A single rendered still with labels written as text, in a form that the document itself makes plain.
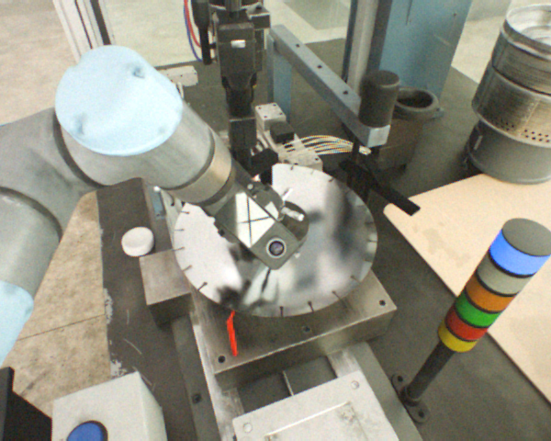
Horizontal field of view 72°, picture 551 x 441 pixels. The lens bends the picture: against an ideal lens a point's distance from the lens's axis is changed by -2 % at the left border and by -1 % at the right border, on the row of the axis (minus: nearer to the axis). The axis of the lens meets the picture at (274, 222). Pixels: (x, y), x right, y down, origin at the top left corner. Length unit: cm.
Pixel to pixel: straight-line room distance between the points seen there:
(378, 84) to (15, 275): 55
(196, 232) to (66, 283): 135
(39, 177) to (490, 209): 97
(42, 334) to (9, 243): 155
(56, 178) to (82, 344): 143
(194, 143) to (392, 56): 92
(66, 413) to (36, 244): 34
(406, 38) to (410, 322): 75
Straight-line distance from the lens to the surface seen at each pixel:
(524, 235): 40
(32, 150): 34
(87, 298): 185
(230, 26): 49
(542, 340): 88
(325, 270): 58
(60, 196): 33
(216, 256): 59
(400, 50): 119
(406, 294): 83
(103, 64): 30
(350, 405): 55
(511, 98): 104
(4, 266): 28
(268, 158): 64
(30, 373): 177
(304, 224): 62
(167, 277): 75
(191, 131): 32
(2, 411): 83
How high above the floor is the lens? 141
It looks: 47 degrees down
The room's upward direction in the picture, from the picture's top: straight up
